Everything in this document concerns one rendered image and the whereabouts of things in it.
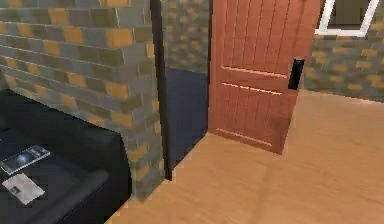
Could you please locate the reddish brown wooden door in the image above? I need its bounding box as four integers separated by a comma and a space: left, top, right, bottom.
207, 0, 324, 156

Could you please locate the black sofa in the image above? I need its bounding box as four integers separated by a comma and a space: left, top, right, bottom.
0, 87, 132, 224

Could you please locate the dark flat remote control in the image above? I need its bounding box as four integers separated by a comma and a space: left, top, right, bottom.
0, 145, 52, 176

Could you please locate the white framed window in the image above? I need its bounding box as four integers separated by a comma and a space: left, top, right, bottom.
314, 0, 381, 38

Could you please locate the grey flat card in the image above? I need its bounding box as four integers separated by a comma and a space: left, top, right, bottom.
1, 172, 46, 206

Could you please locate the black door handle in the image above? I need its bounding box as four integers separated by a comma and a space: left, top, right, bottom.
288, 58, 306, 91

